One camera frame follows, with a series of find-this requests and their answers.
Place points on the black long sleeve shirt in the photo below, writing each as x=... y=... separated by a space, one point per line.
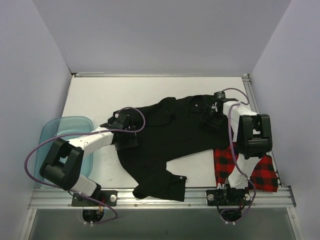
x=169 y=130

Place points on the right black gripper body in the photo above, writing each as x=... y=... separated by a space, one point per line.
x=210 y=120

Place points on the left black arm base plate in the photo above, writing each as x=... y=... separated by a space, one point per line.
x=108 y=197

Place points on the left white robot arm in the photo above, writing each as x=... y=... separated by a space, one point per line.
x=63 y=162

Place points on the red black plaid shirt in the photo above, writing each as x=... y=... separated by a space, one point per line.
x=264 y=176

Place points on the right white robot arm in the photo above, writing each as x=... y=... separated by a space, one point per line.
x=233 y=109

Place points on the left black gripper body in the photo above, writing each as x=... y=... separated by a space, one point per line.
x=127 y=143

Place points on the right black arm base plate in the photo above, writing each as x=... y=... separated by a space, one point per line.
x=228 y=196

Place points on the right aluminium table rail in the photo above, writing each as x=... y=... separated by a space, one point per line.
x=255 y=130

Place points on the back aluminium table rail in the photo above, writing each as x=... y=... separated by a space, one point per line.
x=153 y=75

